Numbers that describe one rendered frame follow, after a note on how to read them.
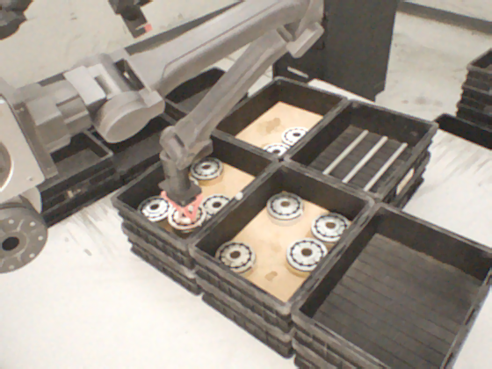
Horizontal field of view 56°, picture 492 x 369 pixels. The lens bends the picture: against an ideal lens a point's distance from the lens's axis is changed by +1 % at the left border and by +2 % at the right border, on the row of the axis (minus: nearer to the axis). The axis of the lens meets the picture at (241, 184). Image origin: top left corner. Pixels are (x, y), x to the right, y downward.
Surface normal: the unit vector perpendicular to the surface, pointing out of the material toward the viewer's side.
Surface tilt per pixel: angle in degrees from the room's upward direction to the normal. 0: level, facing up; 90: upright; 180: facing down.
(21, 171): 90
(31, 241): 90
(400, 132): 90
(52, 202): 90
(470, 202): 0
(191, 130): 64
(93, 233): 0
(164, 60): 34
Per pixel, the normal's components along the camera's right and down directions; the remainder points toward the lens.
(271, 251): -0.08, -0.75
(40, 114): 0.50, -0.04
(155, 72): 0.15, -0.30
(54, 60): 0.66, 0.46
